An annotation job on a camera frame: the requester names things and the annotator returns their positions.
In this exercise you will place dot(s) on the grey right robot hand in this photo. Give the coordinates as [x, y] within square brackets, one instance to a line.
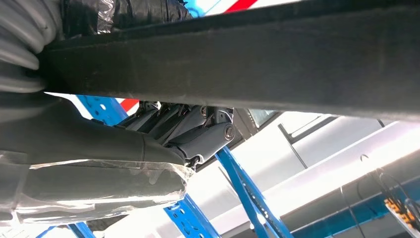
[82, 148]

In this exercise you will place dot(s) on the blue metal shelf rack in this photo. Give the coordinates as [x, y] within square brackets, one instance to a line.
[246, 187]

